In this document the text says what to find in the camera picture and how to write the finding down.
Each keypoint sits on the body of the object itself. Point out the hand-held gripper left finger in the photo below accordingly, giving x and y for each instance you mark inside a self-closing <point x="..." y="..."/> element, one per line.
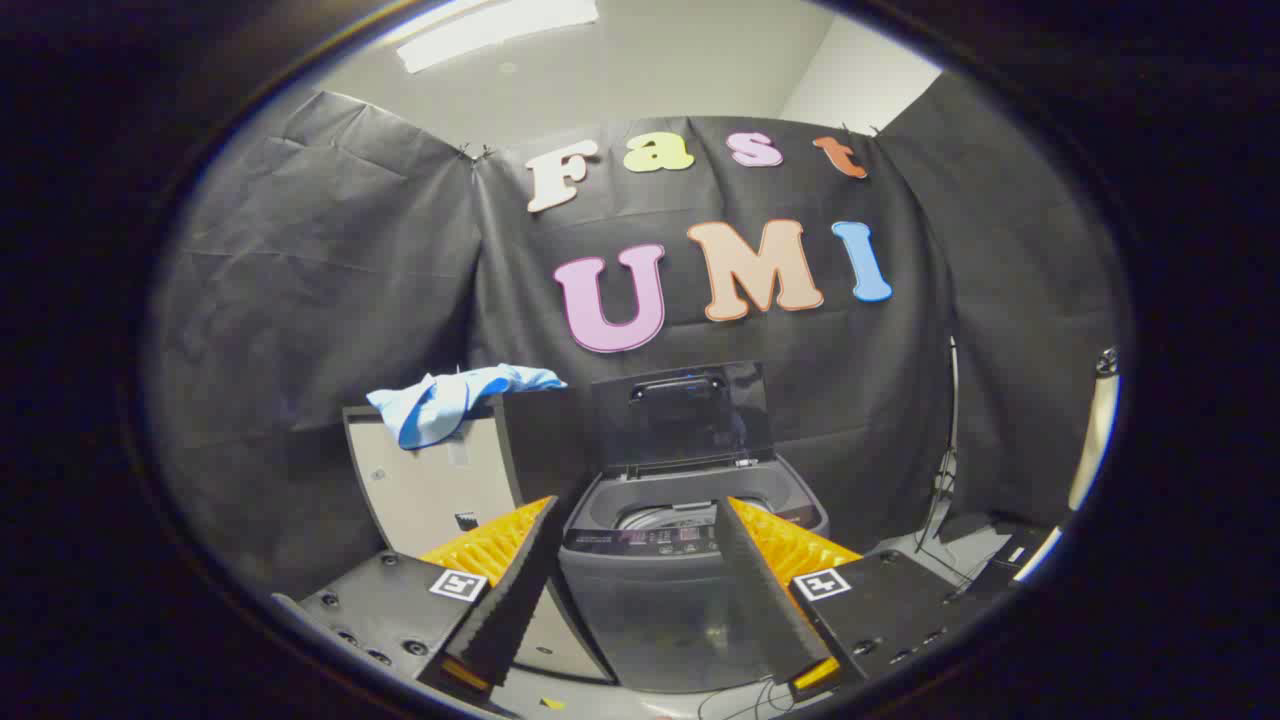
<point x="505" y="600"/>

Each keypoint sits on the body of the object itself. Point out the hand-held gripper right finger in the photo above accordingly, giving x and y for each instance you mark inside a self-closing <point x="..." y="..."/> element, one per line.
<point x="765" y="600"/>

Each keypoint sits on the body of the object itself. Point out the grey washing machine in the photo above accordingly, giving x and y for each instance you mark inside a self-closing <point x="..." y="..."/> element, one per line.
<point x="650" y="620"/>

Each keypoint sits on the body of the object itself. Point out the light blue shirt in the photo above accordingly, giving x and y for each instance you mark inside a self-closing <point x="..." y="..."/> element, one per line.
<point x="440" y="405"/>

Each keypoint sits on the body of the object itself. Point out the grey cabinet with white door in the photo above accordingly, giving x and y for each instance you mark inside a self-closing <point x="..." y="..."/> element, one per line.
<point x="420" y="490"/>

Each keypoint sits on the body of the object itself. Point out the black floor box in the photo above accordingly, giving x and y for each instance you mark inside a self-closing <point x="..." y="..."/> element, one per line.
<point x="1010" y="565"/>

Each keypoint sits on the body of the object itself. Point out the thin black stand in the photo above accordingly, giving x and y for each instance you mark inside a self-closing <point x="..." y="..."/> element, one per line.
<point x="952" y="420"/>

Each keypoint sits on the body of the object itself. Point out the black backdrop cloth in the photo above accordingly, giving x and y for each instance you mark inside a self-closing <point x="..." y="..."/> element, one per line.
<point x="300" y="300"/>

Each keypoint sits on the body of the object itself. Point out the white pole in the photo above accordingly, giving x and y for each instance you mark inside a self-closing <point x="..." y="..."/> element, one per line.
<point x="1095" y="440"/>

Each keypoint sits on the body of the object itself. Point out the ceiling light panel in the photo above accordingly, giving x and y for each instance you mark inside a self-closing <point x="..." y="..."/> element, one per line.
<point x="480" y="25"/>

